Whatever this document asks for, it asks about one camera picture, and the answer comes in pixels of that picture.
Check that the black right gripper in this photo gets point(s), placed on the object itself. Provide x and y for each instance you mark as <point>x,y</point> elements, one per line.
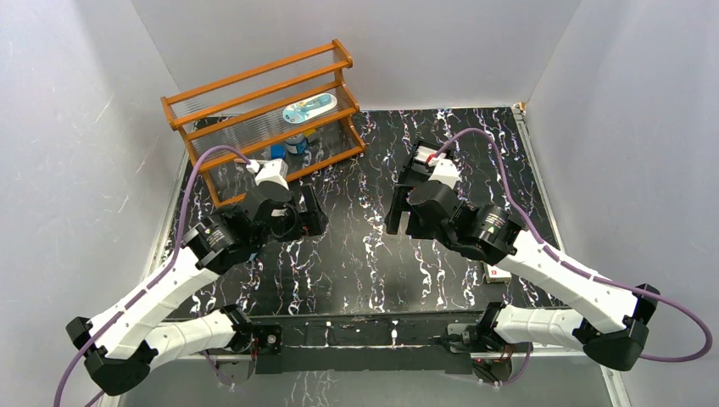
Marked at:
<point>399,203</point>

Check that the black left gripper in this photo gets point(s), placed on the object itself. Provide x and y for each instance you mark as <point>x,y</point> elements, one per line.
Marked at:
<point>310,210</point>

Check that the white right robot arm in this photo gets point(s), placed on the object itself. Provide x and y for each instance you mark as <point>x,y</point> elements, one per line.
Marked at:
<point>610,325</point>

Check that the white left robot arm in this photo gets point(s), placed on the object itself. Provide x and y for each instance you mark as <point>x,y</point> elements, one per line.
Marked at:
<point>121,346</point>

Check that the black card tray box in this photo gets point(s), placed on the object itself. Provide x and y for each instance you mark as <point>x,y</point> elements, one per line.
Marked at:
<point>428,174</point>

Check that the blue small box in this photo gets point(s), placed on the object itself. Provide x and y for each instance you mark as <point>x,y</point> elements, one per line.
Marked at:
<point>277,151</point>

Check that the small blue lidded jar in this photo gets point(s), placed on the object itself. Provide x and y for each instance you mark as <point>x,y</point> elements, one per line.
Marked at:
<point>296,144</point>

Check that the white red small box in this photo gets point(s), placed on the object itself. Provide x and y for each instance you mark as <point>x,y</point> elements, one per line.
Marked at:
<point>493,274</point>

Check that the orange wooden shelf rack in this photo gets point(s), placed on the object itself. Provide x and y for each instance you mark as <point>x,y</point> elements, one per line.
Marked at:
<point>243,111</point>

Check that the white blue packaged item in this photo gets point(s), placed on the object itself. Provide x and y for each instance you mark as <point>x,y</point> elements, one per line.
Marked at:
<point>309,108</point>

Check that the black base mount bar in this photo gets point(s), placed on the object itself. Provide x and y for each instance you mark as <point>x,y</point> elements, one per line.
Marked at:
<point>407,341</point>

